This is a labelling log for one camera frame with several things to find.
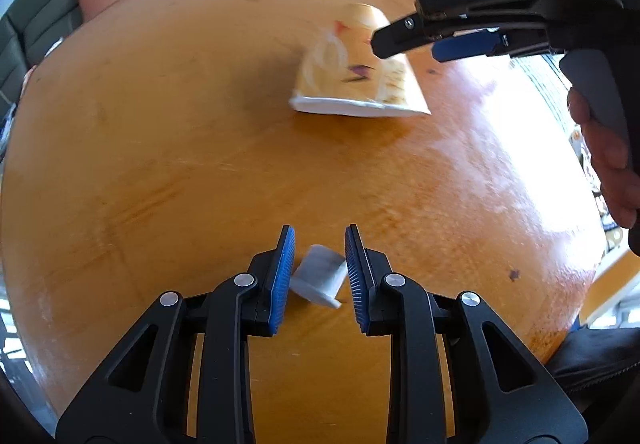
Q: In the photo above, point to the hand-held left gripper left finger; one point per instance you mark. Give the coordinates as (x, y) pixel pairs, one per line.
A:
(280, 284)

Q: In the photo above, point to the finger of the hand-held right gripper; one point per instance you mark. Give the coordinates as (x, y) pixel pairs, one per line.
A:
(400, 37)
(465, 47)

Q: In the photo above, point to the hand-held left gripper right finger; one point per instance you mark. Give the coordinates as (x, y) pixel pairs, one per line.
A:
(356, 284)

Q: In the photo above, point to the white thread spool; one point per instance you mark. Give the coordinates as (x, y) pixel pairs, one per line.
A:
(320, 274)

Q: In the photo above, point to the orange paper cup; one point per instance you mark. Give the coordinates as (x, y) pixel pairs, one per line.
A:
(340, 74)

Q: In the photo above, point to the person's right hand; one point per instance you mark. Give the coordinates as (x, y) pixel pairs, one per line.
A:
(607, 164)

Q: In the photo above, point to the person's dark trousers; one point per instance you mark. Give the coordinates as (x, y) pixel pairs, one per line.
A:
(600, 374)

